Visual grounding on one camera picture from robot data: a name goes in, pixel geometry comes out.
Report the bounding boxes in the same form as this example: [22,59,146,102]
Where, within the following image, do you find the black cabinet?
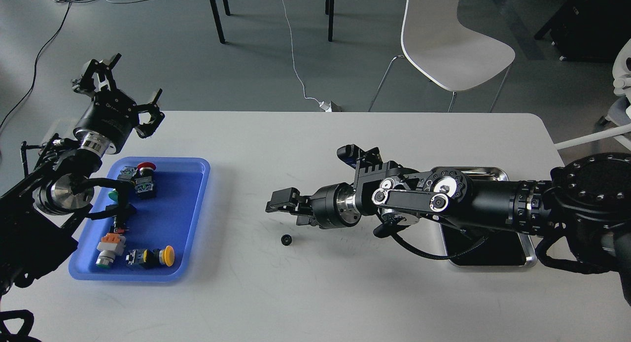
[534,0,631,62]

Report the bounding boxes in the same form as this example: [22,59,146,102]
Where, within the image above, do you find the white office chair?
[555,41,631,150]

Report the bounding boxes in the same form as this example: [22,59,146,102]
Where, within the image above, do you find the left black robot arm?
[0,54,165,294]

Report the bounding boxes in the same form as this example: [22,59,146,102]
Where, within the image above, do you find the orange grey push button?
[96,233,126,269]

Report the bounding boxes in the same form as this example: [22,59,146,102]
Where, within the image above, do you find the silver metal tray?
[429,166,538,269]

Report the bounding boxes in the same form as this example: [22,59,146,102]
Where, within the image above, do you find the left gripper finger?
[72,54,122,101]
[134,89,165,138]

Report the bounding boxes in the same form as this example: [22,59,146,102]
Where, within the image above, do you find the white power cable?
[277,0,343,113]

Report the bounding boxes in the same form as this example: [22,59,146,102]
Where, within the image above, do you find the black table legs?
[206,0,336,44]

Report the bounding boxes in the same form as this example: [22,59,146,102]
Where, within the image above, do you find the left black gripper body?
[73,90,139,155]

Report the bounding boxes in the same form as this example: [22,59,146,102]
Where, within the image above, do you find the small black gear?
[281,234,292,246]

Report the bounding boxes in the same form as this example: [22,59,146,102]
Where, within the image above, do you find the blue plastic tray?
[68,157,211,283]

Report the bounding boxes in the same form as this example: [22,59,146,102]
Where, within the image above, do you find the black selector switch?
[108,204,137,235]

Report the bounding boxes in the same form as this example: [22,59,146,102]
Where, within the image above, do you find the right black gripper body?
[307,183,361,229]

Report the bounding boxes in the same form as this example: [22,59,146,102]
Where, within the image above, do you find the red mushroom push button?
[134,162,156,199]

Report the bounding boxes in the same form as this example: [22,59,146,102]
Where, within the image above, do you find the yellow mushroom push button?
[125,245,175,270]

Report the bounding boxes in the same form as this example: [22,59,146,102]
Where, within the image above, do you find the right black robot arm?
[265,144,631,301]

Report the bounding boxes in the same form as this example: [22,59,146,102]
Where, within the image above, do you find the green push button switch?
[108,166,138,204]

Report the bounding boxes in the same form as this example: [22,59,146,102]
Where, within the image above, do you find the black floor cable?
[0,0,124,158]

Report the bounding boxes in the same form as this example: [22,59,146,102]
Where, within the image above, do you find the white plastic chair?
[368,0,516,113]

